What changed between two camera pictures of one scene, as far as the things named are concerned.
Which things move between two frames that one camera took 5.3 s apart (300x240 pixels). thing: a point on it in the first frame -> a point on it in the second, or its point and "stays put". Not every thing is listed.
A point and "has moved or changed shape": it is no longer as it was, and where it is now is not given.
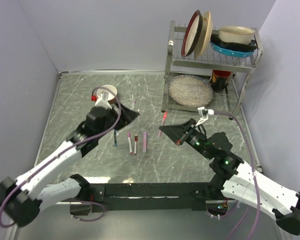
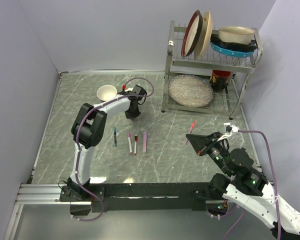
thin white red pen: (130, 143) stays put
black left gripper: (127, 115) -> (135, 114)
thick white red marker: (135, 144) stays put
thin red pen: (163, 123) has moved or changed shape
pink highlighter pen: (145, 139) stays put
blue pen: (115, 138) stays put
